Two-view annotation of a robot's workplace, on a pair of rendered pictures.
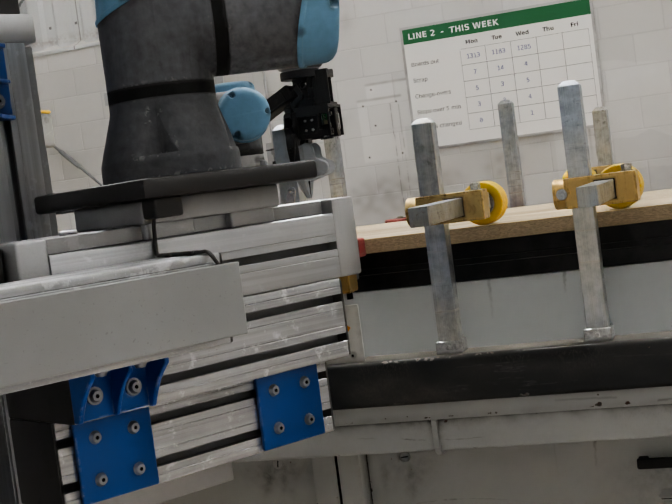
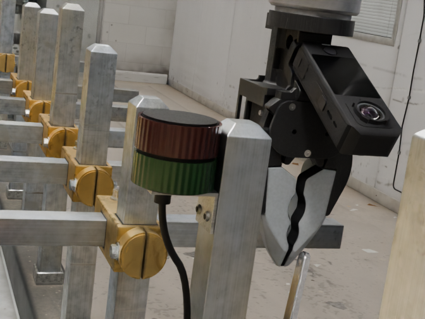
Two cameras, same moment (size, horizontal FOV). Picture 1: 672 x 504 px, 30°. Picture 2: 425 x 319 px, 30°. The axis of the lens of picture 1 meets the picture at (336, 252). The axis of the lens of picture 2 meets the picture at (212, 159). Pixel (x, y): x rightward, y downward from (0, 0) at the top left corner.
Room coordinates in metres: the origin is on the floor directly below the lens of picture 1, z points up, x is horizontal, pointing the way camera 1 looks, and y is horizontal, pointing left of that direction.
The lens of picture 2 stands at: (2.59, 0.49, 1.22)
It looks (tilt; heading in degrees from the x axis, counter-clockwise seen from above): 12 degrees down; 230
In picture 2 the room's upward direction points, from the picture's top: 8 degrees clockwise
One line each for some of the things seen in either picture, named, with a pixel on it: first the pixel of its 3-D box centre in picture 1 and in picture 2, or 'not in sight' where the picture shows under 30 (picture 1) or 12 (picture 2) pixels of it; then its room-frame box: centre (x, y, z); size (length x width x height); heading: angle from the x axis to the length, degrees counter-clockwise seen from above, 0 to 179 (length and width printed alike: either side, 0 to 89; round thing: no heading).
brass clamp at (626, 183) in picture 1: (595, 190); (85, 175); (2.05, -0.43, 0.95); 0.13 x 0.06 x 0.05; 71
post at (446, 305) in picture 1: (440, 258); (124, 315); (2.13, -0.18, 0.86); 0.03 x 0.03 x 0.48; 71
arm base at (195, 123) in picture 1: (167, 132); not in sight; (1.37, 0.16, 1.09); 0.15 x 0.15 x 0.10
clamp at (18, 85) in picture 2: not in sight; (23, 88); (1.81, -1.14, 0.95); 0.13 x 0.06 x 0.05; 71
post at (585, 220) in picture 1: (586, 226); (85, 220); (2.05, -0.41, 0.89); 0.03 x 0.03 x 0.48; 71
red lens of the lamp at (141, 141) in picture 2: not in sight; (178, 133); (2.26, 0.05, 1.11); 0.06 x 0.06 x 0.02
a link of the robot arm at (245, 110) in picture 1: (229, 117); not in sight; (1.79, 0.12, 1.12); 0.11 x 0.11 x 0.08; 10
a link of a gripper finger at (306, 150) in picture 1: (312, 169); (296, 208); (2.10, 0.02, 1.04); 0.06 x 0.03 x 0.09; 72
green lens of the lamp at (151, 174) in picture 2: not in sight; (174, 168); (2.26, 0.05, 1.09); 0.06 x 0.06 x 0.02
